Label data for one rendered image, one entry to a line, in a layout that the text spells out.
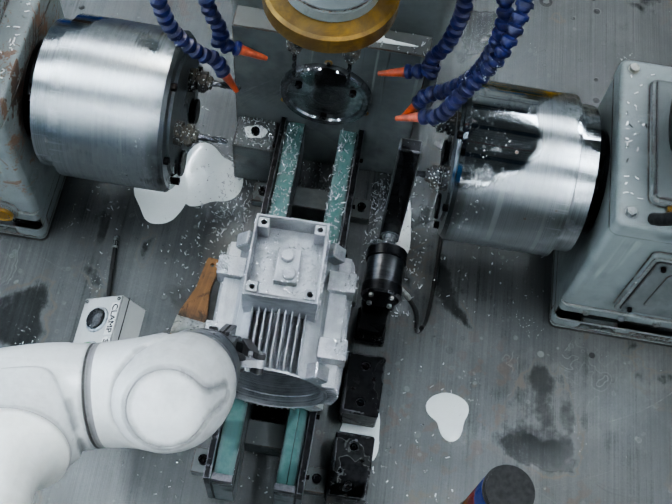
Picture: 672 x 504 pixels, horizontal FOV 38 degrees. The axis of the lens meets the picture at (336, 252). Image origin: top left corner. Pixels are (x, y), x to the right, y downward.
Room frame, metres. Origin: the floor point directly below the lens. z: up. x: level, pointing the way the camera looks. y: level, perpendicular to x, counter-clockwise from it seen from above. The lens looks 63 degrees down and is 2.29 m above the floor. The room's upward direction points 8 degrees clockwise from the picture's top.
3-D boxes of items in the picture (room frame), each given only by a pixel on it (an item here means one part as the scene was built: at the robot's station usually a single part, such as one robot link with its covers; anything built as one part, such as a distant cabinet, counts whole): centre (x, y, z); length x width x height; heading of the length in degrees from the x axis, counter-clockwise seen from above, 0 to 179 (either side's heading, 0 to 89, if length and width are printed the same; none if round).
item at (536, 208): (0.81, -0.28, 1.04); 0.41 x 0.25 x 0.25; 88
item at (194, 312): (0.60, 0.22, 0.80); 0.21 x 0.05 x 0.01; 171
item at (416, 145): (0.69, -0.08, 1.12); 0.04 x 0.03 x 0.26; 178
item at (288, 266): (0.56, 0.06, 1.11); 0.12 x 0.11 x 0.07; 0
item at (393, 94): (0.98, 0.05, 0.97); 0.30 x 0.11 x 0.34; 88
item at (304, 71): (0.91, 0.05, 1.01); 0.15 x 0.02 x 0.15; 88
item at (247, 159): (0.89, 0.16, 0.86); 0.07 x 0.06 x 0.12; 88
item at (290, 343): (0.52, 0.06, 1.01); 0.20 x 0.19 x 0.19; 0
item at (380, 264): (0.79, -0.12, 0.92); 0.45 x 0.13 x 0.24; 178
